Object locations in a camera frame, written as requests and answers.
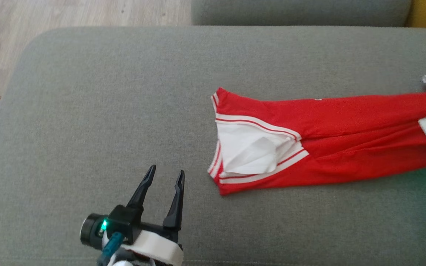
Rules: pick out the red trousers with striped white cuffs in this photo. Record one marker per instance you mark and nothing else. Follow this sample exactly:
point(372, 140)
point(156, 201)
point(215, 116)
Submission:
point(346, 129)

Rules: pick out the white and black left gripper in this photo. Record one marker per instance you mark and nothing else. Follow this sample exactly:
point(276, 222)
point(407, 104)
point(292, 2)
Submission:
point(150, 244)

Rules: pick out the yellow sofa with grey seat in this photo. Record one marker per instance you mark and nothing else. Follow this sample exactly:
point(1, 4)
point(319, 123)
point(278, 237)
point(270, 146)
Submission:
point(301, 11)

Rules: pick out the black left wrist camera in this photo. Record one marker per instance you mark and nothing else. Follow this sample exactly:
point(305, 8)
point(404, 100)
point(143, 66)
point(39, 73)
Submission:
point(93, 231)

